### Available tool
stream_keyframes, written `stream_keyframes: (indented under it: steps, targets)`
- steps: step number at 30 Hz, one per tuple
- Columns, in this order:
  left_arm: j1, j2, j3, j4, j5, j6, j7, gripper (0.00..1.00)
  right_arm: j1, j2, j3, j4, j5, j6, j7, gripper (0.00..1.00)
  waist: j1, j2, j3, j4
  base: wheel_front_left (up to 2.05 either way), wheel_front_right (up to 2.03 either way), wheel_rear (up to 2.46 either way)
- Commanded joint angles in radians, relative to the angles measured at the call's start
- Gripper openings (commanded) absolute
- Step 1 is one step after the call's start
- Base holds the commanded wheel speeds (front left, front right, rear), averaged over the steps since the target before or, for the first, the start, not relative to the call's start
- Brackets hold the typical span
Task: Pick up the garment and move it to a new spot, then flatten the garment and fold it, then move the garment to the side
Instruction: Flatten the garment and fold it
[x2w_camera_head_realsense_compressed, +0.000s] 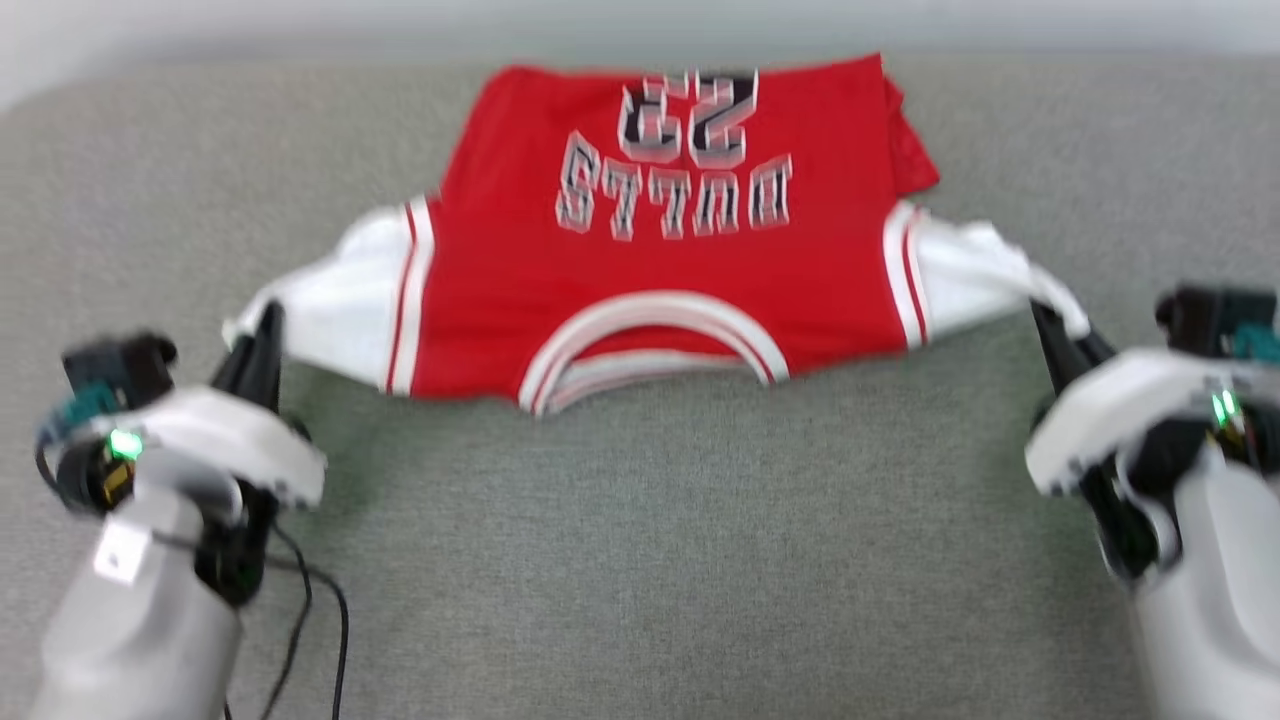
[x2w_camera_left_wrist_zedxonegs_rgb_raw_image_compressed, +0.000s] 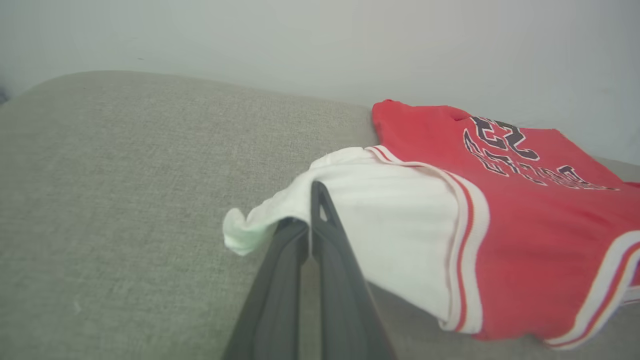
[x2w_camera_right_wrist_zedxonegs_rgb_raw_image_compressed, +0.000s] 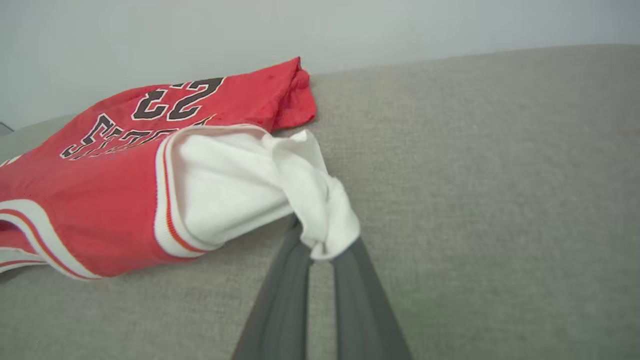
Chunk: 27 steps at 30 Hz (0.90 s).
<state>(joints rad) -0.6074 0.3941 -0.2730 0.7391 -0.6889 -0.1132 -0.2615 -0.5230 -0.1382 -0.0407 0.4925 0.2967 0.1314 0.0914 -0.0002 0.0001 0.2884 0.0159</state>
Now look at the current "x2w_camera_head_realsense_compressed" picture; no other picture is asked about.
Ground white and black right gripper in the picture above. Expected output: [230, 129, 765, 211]
[1025, 300, 1280, 586]

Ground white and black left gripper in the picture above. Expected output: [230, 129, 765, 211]
[55, 300, 328, 608]

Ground red basketball jersey white sleeves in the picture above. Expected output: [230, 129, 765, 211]
[222, 52, 1093, 417]

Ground thin black cable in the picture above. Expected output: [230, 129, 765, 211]
[225, 520, 351, 720]

